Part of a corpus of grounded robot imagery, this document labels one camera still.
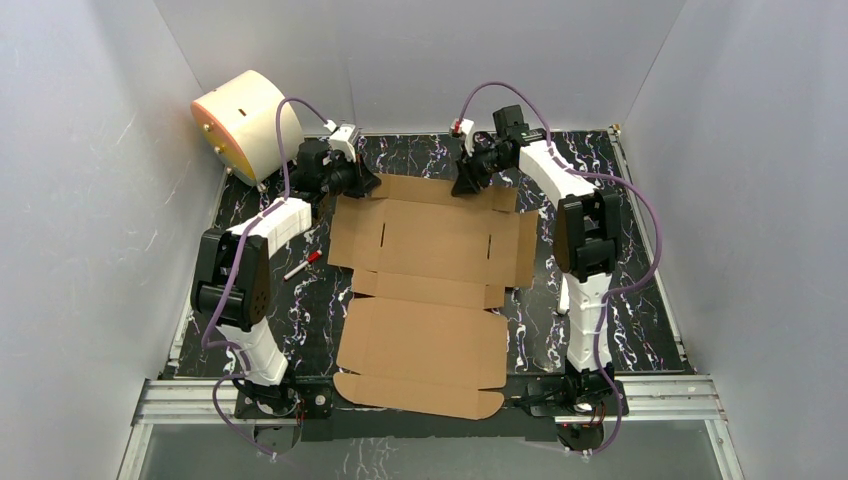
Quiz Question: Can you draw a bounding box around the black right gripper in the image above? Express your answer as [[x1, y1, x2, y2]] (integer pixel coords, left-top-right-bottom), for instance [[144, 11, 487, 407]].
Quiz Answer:
[[450, 141, 512, 197]]

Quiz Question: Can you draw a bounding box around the brown cardboard box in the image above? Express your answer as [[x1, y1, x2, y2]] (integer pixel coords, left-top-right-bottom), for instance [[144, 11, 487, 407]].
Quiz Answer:
[[328, 174, 538, 391]]

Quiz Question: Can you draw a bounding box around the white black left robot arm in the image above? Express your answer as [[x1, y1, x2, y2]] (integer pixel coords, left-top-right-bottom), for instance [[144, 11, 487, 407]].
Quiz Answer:
[[190, 125, 381, 416]]

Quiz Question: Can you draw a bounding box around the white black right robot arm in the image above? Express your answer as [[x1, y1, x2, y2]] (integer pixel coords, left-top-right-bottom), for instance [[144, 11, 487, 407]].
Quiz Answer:
[[450, 105, 621, 374]]

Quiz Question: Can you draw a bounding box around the red and white marker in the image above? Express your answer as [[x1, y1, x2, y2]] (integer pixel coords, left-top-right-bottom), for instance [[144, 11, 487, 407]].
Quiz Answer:
[[283, 250, 323, 282]]

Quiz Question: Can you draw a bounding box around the cream cylindrical drum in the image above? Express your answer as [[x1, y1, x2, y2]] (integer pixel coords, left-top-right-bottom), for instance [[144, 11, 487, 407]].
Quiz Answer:
[[190, 70, 304, 186]]

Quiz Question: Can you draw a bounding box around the white plastic block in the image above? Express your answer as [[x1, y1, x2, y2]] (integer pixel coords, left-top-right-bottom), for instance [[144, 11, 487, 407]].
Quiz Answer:
[[557, 274, 570, 316]]

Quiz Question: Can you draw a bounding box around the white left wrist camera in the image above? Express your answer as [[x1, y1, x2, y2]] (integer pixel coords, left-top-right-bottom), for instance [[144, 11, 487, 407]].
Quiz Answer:
[[324, 119, 360, 163]]

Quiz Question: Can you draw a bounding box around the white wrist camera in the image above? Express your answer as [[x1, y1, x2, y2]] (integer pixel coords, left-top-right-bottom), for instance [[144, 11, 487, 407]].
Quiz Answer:
[[448, 118, 475, 156], [324, 119, 360, 163]]

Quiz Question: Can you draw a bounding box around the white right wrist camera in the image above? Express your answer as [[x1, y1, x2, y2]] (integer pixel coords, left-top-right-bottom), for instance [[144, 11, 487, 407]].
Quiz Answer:
[[448, 118, 475, 156]]

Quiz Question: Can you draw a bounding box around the aluminium table edge rail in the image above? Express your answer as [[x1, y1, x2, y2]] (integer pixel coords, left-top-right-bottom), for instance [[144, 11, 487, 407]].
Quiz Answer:
[[607, 123, 689, 369]]

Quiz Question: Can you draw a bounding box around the aluminium front frame rail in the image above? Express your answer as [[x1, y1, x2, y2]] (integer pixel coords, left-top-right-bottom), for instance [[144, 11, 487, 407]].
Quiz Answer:
[[133, 374, 726, 424]]

